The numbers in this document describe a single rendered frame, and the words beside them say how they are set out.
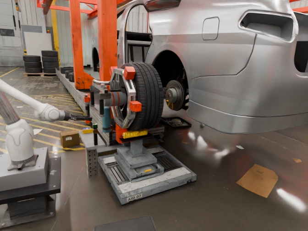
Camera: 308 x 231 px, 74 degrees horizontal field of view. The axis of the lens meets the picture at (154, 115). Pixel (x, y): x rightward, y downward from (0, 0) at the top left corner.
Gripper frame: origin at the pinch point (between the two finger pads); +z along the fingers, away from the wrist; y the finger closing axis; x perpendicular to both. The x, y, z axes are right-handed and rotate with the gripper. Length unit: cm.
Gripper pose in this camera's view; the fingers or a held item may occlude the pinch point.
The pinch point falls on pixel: (87, 118)
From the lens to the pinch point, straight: 189.9
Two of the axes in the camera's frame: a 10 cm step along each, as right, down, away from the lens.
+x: -2.6, 9.5, 1.5
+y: -5.5, -2.8, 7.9
